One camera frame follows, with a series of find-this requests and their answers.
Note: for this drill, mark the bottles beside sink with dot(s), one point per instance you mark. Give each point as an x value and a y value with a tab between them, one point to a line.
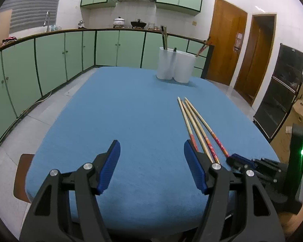
56	27

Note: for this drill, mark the small kettle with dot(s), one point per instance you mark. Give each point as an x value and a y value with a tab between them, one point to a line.
81	24

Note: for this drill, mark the red cloth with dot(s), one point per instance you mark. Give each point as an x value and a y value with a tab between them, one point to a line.
9	39

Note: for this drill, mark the closed wooden door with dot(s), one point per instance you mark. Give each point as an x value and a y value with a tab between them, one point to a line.
224	42

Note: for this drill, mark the blue tablecloth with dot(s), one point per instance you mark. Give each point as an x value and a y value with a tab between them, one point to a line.
131	121

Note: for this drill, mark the metal kitchen faucet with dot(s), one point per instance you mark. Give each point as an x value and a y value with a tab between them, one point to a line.
48	20

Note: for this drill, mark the brown wooden chair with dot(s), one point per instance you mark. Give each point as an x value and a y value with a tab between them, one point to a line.
22	176

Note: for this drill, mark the white twin utensil holder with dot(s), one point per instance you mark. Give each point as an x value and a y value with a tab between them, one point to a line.
181	65

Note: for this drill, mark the person's right forearm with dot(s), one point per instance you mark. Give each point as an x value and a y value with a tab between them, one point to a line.
293	221

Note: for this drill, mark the jars and bowls on counter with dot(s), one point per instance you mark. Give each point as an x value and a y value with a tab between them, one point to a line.
154	26

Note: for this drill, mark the reddish brown chopstick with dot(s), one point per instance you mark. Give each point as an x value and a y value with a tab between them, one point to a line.
201	51
204	46

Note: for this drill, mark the grey window blind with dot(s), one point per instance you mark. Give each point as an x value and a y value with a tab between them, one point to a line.
32	5

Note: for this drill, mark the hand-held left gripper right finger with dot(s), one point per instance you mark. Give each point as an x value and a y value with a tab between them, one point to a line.
195	169

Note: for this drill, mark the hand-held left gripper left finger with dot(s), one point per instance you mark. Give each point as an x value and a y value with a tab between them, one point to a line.
108	169

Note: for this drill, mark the wooden door frame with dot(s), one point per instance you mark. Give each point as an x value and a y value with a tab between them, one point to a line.
270	55

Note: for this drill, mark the brown cardboard box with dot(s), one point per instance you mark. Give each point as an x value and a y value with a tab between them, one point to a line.
282	141

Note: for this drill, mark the black glass-front cabinet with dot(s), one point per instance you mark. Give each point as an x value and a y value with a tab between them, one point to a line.
280	98

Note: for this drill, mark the black cooking pot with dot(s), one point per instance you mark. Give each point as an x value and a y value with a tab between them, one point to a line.
138	24

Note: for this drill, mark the green lower kitchen cabinets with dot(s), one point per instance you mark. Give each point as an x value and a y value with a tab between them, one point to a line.
53	55

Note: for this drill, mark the white cooking pot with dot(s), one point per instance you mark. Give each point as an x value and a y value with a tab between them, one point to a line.
119	22

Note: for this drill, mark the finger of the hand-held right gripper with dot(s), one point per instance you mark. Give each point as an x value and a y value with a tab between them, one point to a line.
241	161

